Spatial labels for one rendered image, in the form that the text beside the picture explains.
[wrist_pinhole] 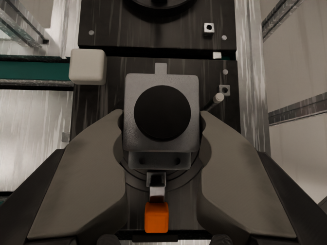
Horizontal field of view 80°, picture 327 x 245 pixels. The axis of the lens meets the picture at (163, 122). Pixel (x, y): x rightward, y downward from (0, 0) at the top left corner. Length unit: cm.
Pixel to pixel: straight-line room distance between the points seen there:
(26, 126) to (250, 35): 39
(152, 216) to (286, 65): 43
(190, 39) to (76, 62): 17
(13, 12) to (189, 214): 33
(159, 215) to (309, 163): 37
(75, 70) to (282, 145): 39
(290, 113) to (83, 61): 30
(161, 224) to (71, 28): 30
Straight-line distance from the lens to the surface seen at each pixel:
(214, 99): 19
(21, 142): 39
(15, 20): 32
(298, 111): 33
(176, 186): 26
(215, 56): 33
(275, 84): 48
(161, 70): 16
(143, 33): 33
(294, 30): 56
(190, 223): 29
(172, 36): 33
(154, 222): 18
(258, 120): 33
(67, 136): 30
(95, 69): 29
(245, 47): 36
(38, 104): 39
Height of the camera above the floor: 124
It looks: 81 degrees down
